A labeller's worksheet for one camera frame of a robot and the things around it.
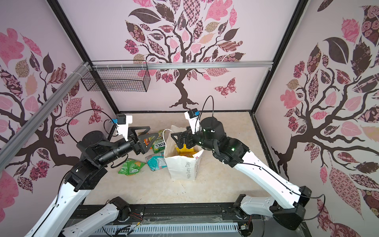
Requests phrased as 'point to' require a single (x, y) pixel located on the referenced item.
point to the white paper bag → (179, 167)
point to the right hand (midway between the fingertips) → (180, 129)
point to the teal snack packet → (156, 161)
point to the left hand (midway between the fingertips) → (154, 134)
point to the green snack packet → (131, 167)
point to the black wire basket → (119, 75)
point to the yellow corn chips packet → (185, 151)
